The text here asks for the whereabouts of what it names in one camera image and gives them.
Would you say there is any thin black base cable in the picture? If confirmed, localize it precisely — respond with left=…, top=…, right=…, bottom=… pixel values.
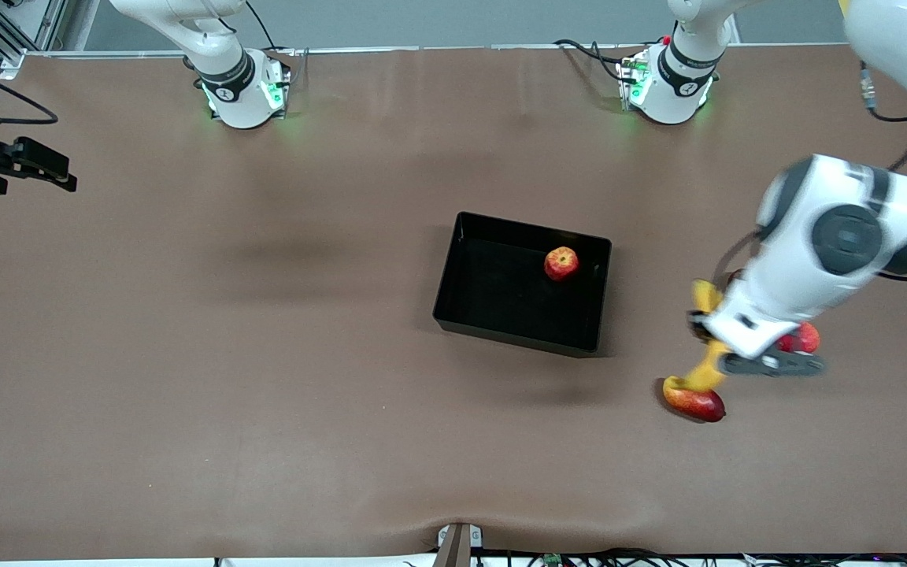
left=245, top=0, right=297, bottom=80

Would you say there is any red yellow mango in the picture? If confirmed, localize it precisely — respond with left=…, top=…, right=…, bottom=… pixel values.
left=662, top=376, right=727, bottom=424

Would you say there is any brown table cover mat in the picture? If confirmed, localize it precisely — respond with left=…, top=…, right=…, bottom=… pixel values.
left=0, top=43, right=907, bottom=561

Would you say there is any yellow banana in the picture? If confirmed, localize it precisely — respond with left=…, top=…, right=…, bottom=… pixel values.
left=662, top=280, right=730, bottom=392

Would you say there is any black base power cable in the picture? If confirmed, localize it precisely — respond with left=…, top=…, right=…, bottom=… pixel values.
left=554, top=38, right=635, bottom=83

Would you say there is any grey metal table bracket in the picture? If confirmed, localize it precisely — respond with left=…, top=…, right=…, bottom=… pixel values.
left=436, top=522, right=484, bottom=567

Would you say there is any small red yellow apple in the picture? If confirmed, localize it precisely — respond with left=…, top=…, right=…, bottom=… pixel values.
left=544, top=246, right=580, bottom=283

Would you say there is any red peach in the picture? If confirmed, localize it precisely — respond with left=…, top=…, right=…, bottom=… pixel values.
left=776, top=321, right=821, bottom=354

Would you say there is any black rectangular plastic box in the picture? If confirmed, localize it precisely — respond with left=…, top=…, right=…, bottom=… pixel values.
left=432, top=211, right=613, bottom=358

